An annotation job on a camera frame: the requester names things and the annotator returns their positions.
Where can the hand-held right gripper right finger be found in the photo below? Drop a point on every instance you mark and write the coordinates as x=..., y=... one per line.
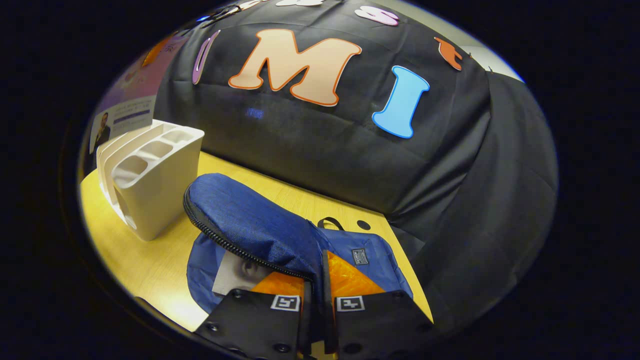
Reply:
x=326, y=320

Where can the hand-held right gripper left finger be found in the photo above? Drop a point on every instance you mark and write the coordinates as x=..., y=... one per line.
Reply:
x=250, y=325

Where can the grey portrait cover book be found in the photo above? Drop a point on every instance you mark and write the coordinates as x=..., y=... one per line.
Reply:
x=235, y=275

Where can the blue schoolbag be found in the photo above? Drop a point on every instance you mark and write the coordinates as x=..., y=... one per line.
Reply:
x=250, y=215

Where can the white bookshelf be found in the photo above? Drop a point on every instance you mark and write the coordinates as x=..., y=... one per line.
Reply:
x=160, y=200

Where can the black backdrop cloth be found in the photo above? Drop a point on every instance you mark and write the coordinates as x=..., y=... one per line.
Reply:
x=325, y=165

